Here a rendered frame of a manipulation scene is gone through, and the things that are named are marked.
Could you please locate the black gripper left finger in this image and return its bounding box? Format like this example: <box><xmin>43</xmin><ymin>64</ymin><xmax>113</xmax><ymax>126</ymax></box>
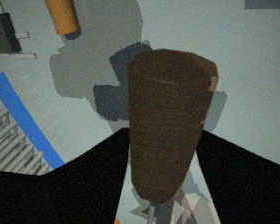
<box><xmin>0</xmin><ymin>128</ymin><xmax>129</xmax><ymax>224</ymax></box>

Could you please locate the blue tape strip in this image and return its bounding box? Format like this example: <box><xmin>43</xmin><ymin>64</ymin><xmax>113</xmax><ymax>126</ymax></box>
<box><xmin>0</xmin><ymin>72</ymin><xmax>64</xmax><ymax>171</ymax></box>

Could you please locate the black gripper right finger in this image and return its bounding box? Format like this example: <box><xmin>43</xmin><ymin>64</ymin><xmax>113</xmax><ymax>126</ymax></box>
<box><xmin>196</xmin><ymin>129</ymin><xmax>280</xmax><ymax>224</ymax></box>

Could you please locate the hammer with orange handle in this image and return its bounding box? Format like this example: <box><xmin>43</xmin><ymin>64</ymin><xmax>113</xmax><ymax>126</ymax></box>
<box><xmin>47</xmin><ymin>0</ymin><xmax>79</xmax><ymax>36</ymax></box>

